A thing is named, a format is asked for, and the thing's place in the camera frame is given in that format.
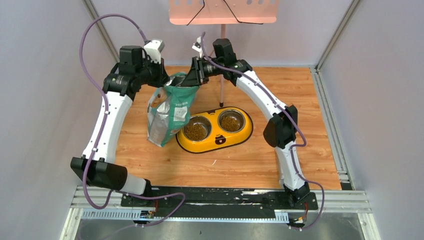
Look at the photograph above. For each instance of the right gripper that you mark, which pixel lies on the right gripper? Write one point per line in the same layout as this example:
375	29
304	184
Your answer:
198	68

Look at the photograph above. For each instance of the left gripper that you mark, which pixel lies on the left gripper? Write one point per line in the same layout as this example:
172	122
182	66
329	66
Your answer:
161	76

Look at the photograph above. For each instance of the green pet food bag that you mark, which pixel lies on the green pet food bag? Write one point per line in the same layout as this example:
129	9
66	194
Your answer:
168	110

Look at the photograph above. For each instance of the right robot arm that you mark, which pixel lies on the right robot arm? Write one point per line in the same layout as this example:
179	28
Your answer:
282	121

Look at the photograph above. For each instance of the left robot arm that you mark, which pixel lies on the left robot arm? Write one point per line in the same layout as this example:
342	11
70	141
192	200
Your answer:
96	167

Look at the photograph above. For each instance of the yellow double pet bowl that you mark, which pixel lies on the yellow double pet bowl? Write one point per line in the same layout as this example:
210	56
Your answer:
218	139

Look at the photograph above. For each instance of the brown kibble in bowls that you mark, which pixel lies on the brown kibble in bowls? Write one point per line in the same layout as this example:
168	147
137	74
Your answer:
199	127

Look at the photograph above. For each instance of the pink music stand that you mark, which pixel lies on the pink music stand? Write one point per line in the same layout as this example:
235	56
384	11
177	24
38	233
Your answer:
222	12

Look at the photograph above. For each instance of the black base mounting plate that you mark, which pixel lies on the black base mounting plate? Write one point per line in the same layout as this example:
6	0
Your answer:
231	200

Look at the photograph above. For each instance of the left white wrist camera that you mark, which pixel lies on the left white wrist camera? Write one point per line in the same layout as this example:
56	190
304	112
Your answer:
154	49

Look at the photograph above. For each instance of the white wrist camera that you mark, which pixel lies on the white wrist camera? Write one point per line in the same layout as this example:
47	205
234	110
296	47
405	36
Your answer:
154	49
197	46

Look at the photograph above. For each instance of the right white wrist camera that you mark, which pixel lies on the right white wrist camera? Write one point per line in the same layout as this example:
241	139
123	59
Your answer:
197	46

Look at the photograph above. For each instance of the slotted cable duct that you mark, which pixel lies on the slotted cable duct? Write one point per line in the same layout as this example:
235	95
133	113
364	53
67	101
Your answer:
263	216

